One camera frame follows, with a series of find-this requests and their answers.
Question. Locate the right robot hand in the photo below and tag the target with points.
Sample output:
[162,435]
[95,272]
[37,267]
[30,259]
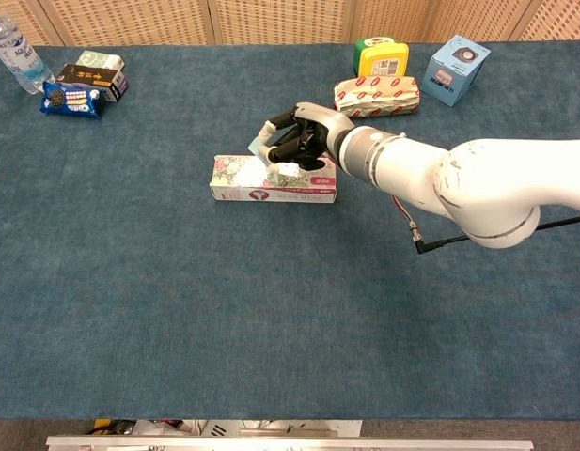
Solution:
[322,124]

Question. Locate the small light blue paper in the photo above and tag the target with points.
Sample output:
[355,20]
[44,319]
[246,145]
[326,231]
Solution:
[254,146]

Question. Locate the floral long box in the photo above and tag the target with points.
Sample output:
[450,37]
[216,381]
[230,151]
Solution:
[233,171]

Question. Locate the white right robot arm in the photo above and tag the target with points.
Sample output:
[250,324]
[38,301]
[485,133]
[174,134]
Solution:
[482,178]

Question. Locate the light blue cube box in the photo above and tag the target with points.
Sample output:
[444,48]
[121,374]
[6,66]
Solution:
[451,70]

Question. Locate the black box with gold text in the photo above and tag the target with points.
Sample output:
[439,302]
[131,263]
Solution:
[87,75]

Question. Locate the red patterned wrapped package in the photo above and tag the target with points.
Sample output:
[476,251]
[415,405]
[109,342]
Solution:
[376,96]

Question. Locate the yellow and green container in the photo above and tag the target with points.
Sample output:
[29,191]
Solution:
[383,58]

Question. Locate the wicker folding screen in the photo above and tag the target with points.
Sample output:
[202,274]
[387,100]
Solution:
[280,19]

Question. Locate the teal table cloth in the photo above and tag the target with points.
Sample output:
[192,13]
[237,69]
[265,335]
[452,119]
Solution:
[271,305]

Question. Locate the green and white carton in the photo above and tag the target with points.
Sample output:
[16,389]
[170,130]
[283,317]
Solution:
[101,59]

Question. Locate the blue Oreo cookie pack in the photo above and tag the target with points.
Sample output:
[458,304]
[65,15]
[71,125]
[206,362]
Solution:
[71,101]

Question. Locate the clear plastic water bottle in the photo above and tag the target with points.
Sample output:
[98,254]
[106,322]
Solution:
[17,56]

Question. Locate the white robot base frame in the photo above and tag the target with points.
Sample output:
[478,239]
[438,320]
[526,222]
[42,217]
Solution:
[224,428]

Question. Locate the aluminium profile rail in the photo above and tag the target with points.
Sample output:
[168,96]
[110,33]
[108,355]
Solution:
[289,444]

